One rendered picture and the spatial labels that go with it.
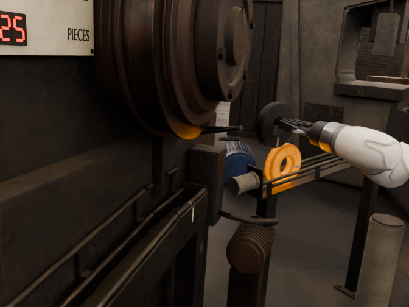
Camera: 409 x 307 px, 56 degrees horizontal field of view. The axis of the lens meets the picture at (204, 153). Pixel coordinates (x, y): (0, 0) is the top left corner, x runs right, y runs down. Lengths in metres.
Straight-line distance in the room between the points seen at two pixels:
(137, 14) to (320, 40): 2.93
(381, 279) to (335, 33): 2.33
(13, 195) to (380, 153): 0.83
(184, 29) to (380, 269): 1.19
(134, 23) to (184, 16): 0.09
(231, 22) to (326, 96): 2.75
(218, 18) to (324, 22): 2.84
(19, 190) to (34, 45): 0.22
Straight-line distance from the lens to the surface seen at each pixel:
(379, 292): 1.67
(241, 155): 3.01
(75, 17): 0.73
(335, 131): 1.13
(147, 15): 0.70
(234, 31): 0.82
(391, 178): 1.21
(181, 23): 0.73
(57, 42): 0.70
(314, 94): 3.56
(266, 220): 1.29
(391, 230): 1.56
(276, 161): 1.34
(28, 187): 0.63
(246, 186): 1.25
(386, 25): 3.23
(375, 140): 1.07
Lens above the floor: 1.08
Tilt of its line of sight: 15 degrees down
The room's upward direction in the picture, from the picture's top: 4 degrees clockwise
